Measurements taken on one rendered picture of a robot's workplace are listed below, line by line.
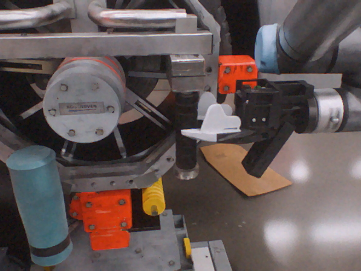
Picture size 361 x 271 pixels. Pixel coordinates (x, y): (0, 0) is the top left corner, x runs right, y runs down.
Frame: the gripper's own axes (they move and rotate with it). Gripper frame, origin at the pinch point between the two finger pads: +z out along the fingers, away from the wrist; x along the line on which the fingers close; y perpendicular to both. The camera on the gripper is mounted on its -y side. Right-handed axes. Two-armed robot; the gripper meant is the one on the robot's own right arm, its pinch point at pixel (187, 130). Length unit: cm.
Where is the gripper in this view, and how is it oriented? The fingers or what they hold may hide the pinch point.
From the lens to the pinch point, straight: 54.3
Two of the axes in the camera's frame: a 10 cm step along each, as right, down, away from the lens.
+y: 0.0, -9.0, -4.4
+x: 1.4, 4.3, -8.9
